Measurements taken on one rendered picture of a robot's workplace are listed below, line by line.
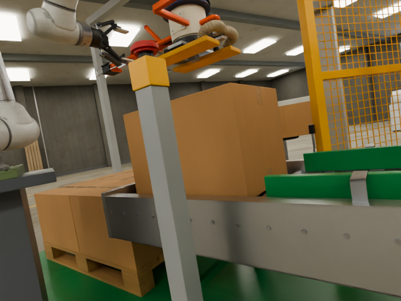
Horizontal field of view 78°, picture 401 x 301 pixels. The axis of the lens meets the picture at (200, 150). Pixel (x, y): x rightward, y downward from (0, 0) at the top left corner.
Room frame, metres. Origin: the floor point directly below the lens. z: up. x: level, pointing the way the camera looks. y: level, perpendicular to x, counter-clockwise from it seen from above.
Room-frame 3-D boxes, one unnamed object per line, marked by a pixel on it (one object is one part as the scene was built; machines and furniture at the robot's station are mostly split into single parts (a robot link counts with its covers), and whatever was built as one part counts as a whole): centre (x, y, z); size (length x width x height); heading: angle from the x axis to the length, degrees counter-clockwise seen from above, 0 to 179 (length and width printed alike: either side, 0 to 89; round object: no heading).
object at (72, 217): (2.02, 0.61, 0.34); 1.20 x 1.00 x 0.40; 53
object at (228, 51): (1.24, -0.09, 1.16); 0.34 x 0.10 x 0.05; 54
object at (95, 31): (1.08, 0.35, 1.26); 0.09 x 0.07 x 0.08; 144
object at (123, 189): (1.38, 0.25, 0.58); 0.70 x 0.03 x 0.06; 143
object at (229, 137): (1.16, -0.02, 0.75); 0.60 x 0.40 x 0.40; 52
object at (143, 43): (0.64, 0.10, 1.02); 0.07 x 0.07 x 0.04
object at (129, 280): (2.02, 0.61, 0.07); 1.20 x 1.00 x 0.14; 53
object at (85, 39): (1.02, 0.40, 1.26); 0.09 x 0.06 x 0.09; 54
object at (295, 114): (2.89, -0.98, 0.82); 0.60 x 0.40 x 0.40; 76
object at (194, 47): (1.08, 0.02, 1.16); 0.34 x 0.10 x 0.05; 54
